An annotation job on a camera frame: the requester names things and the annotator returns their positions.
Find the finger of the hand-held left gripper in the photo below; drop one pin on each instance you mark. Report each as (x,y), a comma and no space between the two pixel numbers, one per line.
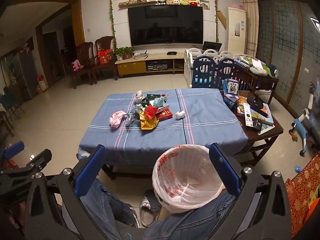
(13,148)
(40,158)

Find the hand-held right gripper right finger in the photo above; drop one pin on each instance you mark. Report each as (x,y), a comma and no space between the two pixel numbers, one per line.
(225,170)

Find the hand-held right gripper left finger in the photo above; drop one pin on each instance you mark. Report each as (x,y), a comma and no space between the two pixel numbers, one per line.
(90,171)

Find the bin with white plastic bag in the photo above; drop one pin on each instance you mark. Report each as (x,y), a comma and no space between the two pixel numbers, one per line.
(175,195)

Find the pink plastic wrapper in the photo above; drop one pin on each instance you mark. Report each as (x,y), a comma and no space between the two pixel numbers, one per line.
(117,118)

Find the silver foil wrapper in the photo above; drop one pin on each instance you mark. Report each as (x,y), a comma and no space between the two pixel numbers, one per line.
(131,117)

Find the white tissue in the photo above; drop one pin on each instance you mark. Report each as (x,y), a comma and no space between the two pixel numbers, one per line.
(180,114)

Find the gold foil wrapper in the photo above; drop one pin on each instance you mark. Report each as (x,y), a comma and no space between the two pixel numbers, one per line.
(148,123)

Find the red cigarette box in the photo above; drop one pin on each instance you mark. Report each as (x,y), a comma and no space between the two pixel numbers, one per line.
(164,115)

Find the red wrapper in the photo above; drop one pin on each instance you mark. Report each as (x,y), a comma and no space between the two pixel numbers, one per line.
(150,111)

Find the white plastic bag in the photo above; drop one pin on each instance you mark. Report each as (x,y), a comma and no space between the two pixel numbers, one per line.
(138,96)

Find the blue face mask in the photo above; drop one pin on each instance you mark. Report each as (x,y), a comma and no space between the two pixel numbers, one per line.
(159,102)

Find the dark green snack packet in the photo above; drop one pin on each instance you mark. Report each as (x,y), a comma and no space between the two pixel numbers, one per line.
(153,97)

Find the person's left leg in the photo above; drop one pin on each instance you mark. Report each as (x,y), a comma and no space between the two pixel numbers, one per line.
(105,205)

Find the person's leg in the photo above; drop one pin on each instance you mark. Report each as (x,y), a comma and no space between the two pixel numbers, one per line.
(195,220)
(105,205)

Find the green chair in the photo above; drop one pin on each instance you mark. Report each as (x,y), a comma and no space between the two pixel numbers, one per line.
(11,102)

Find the blue striped blanket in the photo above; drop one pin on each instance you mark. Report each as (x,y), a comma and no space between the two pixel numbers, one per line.
(200,130)

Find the black remote control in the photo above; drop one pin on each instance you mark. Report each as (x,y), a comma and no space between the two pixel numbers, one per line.
(261,112)
(257,126)

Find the person's right leg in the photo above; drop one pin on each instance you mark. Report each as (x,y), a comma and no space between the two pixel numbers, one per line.
(195,220)

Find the white remote control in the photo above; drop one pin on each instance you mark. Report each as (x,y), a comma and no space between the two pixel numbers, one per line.
(247,115)

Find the grey padded slipper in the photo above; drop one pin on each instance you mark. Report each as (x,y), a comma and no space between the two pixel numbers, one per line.
(150,217)
(132,216)

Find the dark wooden coffee table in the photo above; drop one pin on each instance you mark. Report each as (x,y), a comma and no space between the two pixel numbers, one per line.
(276,130)

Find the colourful picture book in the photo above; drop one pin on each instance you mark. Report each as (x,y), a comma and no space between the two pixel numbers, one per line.
(267,120)

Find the white red sack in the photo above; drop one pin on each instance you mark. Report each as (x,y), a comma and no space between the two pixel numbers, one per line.
(43,83)

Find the small blue ball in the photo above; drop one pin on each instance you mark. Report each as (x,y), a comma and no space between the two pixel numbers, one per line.
(297,169)

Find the black case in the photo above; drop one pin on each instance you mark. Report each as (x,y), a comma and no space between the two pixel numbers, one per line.
(255,102)

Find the grey refrigerator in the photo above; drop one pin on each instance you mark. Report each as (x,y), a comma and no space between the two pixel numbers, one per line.
(25,75)

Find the red patterned sofa cushion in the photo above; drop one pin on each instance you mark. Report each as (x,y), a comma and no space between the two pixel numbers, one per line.
(305,187)

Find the blue white kids scooter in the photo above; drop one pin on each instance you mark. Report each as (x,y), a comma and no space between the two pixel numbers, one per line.
(300,127)

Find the dark wooden side table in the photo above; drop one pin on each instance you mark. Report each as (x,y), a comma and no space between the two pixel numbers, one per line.
(262,81)

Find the blue playpen panel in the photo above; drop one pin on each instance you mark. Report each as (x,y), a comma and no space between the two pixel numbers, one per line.
(197,67)
(221,72)

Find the red hanging decoration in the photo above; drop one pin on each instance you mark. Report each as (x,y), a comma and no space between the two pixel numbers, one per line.
(23,48)

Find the grey plush cushion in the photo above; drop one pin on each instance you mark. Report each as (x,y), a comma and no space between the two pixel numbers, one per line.
(258,71)

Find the stack of books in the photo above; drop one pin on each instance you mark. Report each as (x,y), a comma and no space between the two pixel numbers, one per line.
(243,61)

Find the light wooden television stand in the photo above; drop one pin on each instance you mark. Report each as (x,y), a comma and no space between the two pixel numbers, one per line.
(130,67)

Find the blue printed toy panel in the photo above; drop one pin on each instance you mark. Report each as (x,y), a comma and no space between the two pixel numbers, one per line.
(315,105)

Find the white playpen fence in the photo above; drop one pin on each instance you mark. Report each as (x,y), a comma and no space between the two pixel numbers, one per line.
(187,65)

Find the white paper sheet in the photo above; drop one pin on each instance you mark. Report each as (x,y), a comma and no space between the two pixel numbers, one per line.
(256,62)

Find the red gift box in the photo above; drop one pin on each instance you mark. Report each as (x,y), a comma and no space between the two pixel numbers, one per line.
(105,57)

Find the black audio amplifier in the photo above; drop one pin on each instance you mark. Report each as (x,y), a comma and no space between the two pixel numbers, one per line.
(157,67)

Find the black laptop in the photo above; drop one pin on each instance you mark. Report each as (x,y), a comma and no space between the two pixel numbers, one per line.
(212,46)

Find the green potted plant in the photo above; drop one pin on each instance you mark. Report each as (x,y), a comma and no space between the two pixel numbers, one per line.
(123,51)

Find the white router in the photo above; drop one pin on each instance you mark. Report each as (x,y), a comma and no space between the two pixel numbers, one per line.
(140,54)

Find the white standing air conditioner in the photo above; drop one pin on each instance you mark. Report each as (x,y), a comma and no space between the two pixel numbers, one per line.
(235,42)

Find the black set-top box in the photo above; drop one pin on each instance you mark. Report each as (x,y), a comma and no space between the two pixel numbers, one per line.
(172,53)

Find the frosted glass sliding door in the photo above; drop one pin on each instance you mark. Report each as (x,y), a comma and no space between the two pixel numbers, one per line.
(280,42)

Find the beige curtain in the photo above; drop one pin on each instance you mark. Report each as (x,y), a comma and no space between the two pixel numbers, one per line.
(251,17)

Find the large black television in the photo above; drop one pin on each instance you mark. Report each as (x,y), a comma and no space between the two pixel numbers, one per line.
(165,25)

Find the green ivy garland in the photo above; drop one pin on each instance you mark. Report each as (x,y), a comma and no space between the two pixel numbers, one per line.
(216,10)
(111,12)

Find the pink cloth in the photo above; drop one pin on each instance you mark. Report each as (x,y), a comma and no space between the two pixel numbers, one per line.
(237,6)

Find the white framed picture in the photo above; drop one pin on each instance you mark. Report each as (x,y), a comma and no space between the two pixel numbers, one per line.
(204,4)

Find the red plush toy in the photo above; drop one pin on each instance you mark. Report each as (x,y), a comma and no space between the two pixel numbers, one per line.
(193,4)

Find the yellow plush toy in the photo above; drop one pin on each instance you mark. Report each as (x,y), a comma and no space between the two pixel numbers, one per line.
(184,2)

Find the white plush toy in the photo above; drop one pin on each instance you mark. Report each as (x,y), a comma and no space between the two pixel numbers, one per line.
(176,1)

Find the panda plush toy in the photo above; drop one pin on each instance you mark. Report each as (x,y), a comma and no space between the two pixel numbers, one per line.
(161,0)

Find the blue camera box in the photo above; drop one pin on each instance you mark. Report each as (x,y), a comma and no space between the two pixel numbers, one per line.
(231,87)

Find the slanted wooden wall board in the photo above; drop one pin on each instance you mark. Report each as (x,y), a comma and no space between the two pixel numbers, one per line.
(221,18)

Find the wooden wall shelf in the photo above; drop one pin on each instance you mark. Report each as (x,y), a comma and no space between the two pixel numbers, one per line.
(140,4)

